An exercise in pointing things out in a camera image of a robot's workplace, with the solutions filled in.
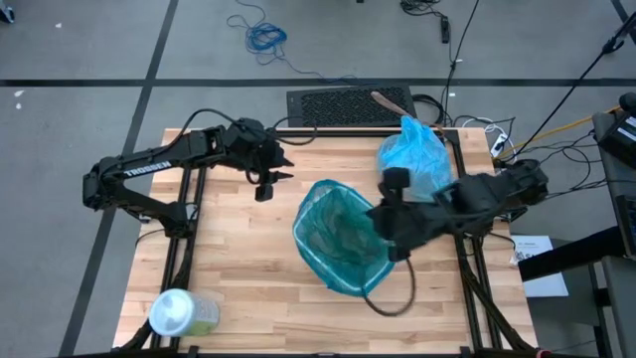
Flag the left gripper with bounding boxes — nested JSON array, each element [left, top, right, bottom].
[[228, 117, 295, 181]]

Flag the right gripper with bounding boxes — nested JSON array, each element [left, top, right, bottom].
[[367, 194, 451, 263]]

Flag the teal trash bag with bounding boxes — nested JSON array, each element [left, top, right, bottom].
[[291, 178, 398, 298]]

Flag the light blue trash bag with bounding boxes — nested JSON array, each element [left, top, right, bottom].
[[376, 114, 454, 203]]

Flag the black perforated floor panel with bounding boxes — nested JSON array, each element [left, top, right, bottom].
[[286, 84, 419, 128]]

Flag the thin brown strip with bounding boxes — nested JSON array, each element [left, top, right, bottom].
[[370, 90, 449, 139]]

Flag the wipes canister with green label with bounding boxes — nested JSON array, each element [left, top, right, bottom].
[[148, 287, 221, 338]]

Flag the white printed paper sheet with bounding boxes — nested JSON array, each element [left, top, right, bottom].
[[509, 235, 570, 298]]

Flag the black beam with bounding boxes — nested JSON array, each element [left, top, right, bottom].
[[518, 226, 636, 283]]

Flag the grey cart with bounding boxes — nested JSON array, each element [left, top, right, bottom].
[[590, 111, 636, 358]]

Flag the black device with labels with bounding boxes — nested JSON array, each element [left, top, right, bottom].
[[597, 91, 636, 170]]

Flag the black stand pole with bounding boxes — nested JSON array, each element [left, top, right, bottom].
[[519, 12, 636, 150]]

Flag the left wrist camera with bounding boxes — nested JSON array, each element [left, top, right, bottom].
[[254, 182, 276, 203]]

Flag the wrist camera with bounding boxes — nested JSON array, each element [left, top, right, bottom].
[[254, 182, 276, 203], [382, 167, 411, 191]]

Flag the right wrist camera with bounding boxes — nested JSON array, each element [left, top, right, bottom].
[[382, 167, 411, 191]]

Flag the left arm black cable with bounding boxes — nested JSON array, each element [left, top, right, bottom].
[[176, 107, 319, 148]]

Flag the black aluminium table frame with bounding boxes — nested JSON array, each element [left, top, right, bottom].
[[113, 127, 539, 358]]

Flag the black coiled cable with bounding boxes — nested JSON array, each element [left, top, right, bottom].
[[411, 92, 448, 128]]

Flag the blue coiled cable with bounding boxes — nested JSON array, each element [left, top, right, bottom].
[[227, 0, 382, 87]]

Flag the white cable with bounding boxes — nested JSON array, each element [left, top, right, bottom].
[[459, 115, 501, 134]]

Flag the long black floor cable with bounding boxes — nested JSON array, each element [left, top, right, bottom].
[[443, 0, 482, 114]]

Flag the tangled black cables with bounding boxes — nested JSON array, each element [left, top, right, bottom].
[[516, 129, 610, 208]]

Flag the yellow cable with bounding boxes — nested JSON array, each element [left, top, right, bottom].
[[511, 104, 622, 150]]

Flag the black cable bundle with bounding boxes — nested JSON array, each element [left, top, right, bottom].
[[399, 0, 444, 17]]

